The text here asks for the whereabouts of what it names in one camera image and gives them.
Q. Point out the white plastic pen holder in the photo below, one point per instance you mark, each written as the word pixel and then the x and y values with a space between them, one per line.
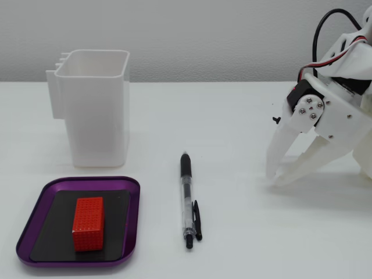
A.
pixel 96 122

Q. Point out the black clear gel pen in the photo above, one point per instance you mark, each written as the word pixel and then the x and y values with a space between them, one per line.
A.
pixel 186 186

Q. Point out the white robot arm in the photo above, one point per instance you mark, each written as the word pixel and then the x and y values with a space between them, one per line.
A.
pixel 354 64

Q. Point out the red studded block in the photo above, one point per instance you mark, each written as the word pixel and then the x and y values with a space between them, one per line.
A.
pixel 88 223

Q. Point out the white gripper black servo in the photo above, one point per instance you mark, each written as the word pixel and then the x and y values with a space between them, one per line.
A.
pixel 338 114

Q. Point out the purple metal tray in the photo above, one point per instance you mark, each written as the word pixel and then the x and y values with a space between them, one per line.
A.
pixel 132 203

